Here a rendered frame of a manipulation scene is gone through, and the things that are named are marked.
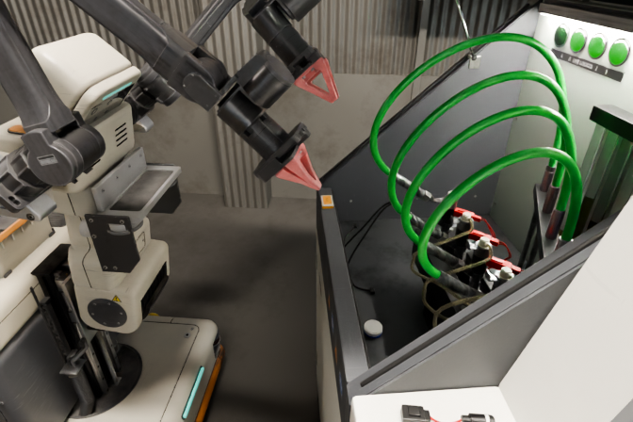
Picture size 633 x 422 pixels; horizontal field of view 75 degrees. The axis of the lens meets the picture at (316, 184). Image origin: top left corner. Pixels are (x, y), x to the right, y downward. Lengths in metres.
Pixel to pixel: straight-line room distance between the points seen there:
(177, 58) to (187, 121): 2.27
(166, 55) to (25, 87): 0.24
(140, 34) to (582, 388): 0.72
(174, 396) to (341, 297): 0.88
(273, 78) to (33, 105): 0.39
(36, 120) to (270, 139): 0.38
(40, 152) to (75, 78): 0.19
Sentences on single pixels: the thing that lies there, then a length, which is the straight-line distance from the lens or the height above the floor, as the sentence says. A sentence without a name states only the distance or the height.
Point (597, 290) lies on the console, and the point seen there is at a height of 1.20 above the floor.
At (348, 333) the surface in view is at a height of 0.95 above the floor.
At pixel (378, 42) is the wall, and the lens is 2.57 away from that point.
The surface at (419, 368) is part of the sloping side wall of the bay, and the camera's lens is 0.65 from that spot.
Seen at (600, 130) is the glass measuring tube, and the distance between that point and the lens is 0.95.
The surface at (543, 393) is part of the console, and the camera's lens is 0.66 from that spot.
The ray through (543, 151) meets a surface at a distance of 0.62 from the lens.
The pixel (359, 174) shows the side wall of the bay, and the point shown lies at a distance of 1.18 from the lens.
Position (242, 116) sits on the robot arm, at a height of 1.32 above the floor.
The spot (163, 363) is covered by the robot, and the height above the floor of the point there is 0.28.
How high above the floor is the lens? 1.54
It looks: 29 degrees down
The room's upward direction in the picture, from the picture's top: straight up
